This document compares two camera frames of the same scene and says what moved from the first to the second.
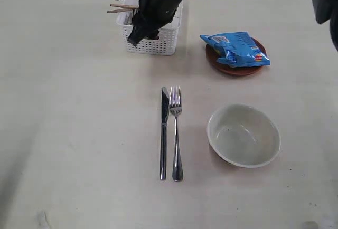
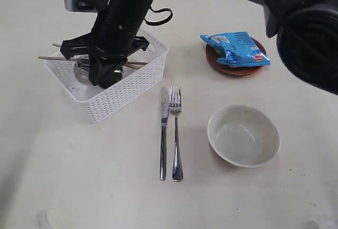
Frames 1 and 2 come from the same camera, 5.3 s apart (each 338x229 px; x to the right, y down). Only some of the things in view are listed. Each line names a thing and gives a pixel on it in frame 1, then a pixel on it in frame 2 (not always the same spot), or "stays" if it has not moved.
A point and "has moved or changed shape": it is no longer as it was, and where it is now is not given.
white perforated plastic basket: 166,45 → 134,80
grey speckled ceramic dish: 244,135 stays
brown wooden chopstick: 130,6 has moved or changed shape
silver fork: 175,99 stays
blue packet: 236,49 stays
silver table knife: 165,110 stays
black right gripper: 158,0 → 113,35
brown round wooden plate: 211,54 stays
